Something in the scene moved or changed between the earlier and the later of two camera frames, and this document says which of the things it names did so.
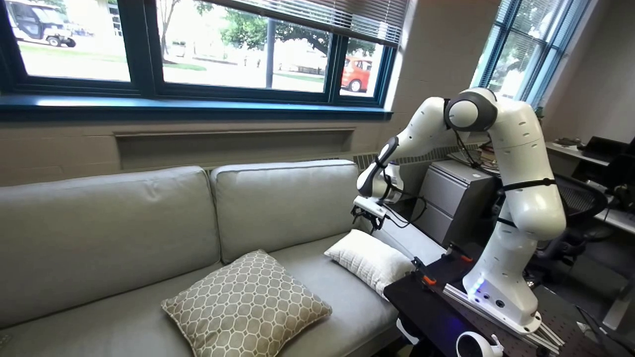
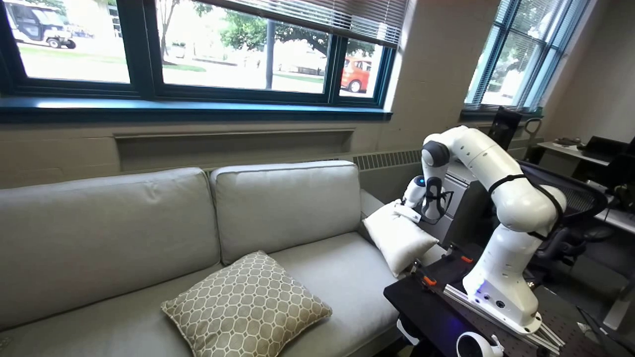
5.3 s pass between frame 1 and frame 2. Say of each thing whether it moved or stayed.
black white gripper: moved
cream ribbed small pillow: moved
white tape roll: stayed
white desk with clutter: stayed
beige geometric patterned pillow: stayed
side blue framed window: stayed
